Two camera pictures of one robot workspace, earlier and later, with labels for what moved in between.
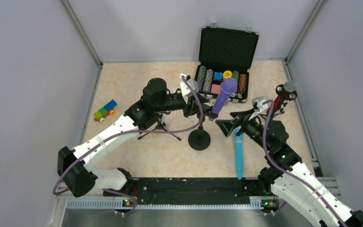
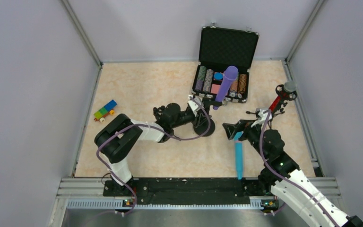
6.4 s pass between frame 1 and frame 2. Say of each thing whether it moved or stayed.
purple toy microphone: moved
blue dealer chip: stayed
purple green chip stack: stayed
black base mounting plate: stayed
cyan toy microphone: stayed
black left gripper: moved
